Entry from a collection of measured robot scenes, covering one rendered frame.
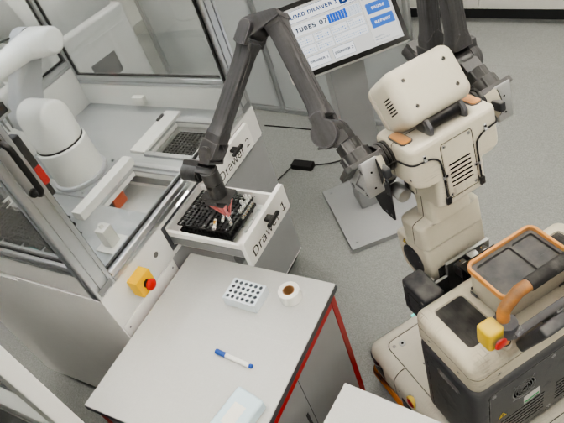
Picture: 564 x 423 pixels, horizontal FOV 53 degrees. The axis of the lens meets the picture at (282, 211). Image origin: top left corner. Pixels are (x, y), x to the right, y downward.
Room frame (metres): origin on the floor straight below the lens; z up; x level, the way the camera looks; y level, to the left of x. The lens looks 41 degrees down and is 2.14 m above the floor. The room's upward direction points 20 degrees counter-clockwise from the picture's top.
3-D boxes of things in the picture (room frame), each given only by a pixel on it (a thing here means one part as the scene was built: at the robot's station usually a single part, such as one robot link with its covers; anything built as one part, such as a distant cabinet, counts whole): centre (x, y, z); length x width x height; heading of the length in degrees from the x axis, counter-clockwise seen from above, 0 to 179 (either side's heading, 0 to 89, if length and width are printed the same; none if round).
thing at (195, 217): (1.53, 0.22, 0.87); 0.22 x 0.18 x 0.06; 50
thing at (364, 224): (2.18, -0.49, 0.51); 0.50 x 0.45 x 1.02; 1
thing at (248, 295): (1.22, 0.20, 0.78); 0.12 x 0.08 x 0.04; 48
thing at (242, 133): (1.85, 0.11, 0.87); 0.29 x 0.02 x 0.11; 140
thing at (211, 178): (1.43, 0.17, 1.12); 0.07 x 0.06 x 0.07; 49
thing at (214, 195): (1.42, 0.17, 1.06); 0.10 x 0.07 x 0.07; 49
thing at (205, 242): (1.54, 0.23, 0.86); 0.40 x 0.26 x 0.06; 50
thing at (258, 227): (1.40, 0.06, 0.87); 0.29 x 0.02 x 0.11; 140
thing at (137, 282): (1.34, 0.51, 0.88); 0.07 x 0.05 x 0.07; 140
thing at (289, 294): (1.16, 0.07, 0.78); 0.07 x 0.07 x 0.04
